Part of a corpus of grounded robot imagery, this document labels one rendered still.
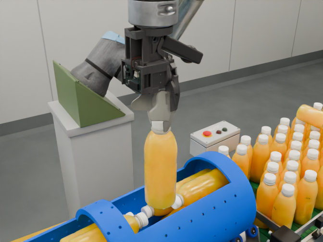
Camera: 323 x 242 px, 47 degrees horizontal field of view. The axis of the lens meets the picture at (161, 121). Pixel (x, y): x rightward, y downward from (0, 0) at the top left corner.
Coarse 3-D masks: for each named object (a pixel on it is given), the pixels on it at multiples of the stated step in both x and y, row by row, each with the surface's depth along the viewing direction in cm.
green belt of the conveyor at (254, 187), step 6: (252, 186) 155; (258, 186) 155; (318, 210) 142; (312, 216) 139; (294, 222) 137; (294, 228) 134; (312, 228) 134; (264, 234) 131; (306, 234) 131; (264, 240) 130
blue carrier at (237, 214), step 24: (192, 168) 130; (144, 192) 119; (216, 192) 105; (240, 192) 108; (96, 216) 92; (120, 216) 92; (168, 216) 96; (192, 216) 99; (216, 216) 102; (240, 216) 108; (48, 240) 102; (120, 240) 88; (144, 240) 90; (168, 240) 93; (192, 240) 98; (216, 240) 104
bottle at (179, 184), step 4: (200, 172) 121; (204, 172) 121; (192, 176) 119; (196, 176) 119; (184, 180) 118; (188, 180) 117; (176, 184) 116; (180, 184) 115; (176, 188) 114; (176, 192) 113
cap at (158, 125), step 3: (153, 123) 75; (156, 123) 75; (159, 123) 74; (162, 123) 74; (153, 126) 76; (156, 126) 75; (159, 126) 75; (162, 126) 75; (156, 129) 75; (159, 129) 75; (162, 129) 75
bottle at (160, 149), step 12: (156, 132) 75; (168, 132) 77; (156, 144) 76; (168, 144) 76; (144, 156) 79; (156, 156) 76; (168, 156) 77; (144, 168) 81; (156, 168) 78; (168, 168) 78; (144, 180) 83; (156, 180) 79; (168, 180) 79; (156, 192) 80; (168, 192) 81; (156, 204) 82; (168, 204) 82
